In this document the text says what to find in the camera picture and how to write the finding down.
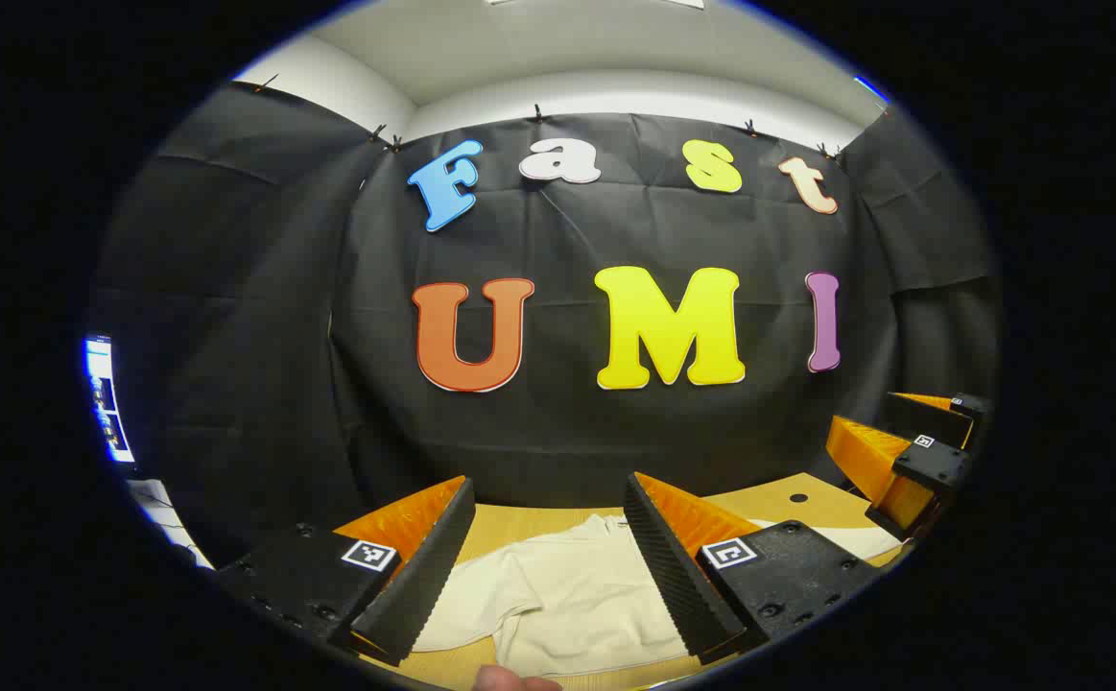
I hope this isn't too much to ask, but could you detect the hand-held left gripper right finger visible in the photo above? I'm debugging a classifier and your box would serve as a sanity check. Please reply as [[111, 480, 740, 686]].
[[623, 470, 890, 666]]

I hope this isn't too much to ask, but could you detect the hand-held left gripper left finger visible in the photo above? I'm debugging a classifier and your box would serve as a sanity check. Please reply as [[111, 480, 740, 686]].
[[215, 475, 477, 668]]

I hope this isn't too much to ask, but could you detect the cream white sweatshirt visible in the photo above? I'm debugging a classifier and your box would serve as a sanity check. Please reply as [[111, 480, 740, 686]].
[[411, 513, 904, 678]]

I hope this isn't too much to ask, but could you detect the white desk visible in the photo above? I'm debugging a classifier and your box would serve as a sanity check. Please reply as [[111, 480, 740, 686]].
[[126, 478, 215, 569]]

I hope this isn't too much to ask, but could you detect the computer monitor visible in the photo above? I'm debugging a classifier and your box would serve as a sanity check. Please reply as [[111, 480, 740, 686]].
[[83, 333, 138, 468]]

